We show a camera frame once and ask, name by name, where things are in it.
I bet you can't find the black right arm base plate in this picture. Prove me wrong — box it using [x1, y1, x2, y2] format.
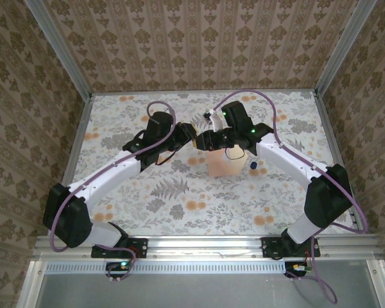
[261, 236, 321, 259]

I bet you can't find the thin black right gripper cable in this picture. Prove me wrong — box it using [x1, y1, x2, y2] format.
[223, 146, 247, 161]

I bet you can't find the long aluminium base rail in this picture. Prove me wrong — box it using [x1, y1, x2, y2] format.
[31, 233, 385, 261]

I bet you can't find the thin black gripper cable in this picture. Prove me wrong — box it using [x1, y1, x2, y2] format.
[223, 146, 247, 161]
[156, 153, 176, 166]

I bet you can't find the aluminium table side rail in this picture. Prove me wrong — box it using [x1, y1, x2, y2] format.
[312, 91, 366, 234]
[47, 94, 96, 237]

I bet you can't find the short aluminium table edge rail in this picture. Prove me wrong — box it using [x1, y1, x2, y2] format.
[89, 89, 317, 96]

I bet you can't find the thin black left gripper cable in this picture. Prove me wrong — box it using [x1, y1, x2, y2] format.
[156, 153, 176, 166]

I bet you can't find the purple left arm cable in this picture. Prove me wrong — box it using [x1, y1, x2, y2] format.
[50, 101, 176, 283]

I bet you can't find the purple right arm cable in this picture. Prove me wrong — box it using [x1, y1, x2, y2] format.
[214, 90, 370, 304]

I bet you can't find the slotted white cable duct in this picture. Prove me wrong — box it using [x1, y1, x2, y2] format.
[44, 261, 289, 275]

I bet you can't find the grey metal panel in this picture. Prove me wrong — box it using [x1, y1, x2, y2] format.
[17, 259, 385, 308]

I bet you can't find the floral patterned table cover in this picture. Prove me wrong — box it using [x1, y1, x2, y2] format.
[56, 92, 357, 237]

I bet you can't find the peach paper envelope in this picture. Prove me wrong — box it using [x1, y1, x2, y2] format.
[207, 146, 247, 178]

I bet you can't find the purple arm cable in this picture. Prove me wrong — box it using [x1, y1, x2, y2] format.
[214, 90, 370, 304]
[50, 101, 176, 283]

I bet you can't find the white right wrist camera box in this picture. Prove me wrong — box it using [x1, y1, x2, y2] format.
[203, 108, 224, 132]

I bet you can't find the aluminium frame post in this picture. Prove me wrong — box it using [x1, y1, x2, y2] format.
[23, 0, 94, 101]
[314, 0, 379, 97]

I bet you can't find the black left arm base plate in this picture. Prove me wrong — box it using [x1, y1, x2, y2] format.
[91, 237, 148, 259]

